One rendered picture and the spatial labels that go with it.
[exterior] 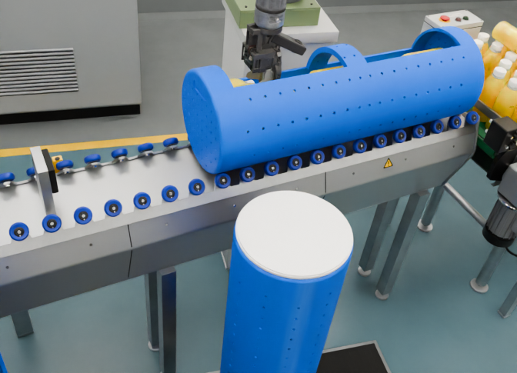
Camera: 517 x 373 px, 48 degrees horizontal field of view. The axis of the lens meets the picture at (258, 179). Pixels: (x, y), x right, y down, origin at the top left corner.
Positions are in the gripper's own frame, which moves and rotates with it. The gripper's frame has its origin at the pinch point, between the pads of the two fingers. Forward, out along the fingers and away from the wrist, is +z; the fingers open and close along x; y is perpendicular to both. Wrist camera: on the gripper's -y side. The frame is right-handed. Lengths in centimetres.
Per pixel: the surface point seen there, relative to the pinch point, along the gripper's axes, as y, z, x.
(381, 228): -65, 84, -3
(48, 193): 61, 14, 6
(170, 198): 32.4, 19.1, 12.3
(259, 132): 9.3, 1.9, 14.4
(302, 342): 13, 37, 54
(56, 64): 33, 78, -158
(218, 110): 19.3, -4.5, 10.3
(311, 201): 2.9, 11.2, 33.0
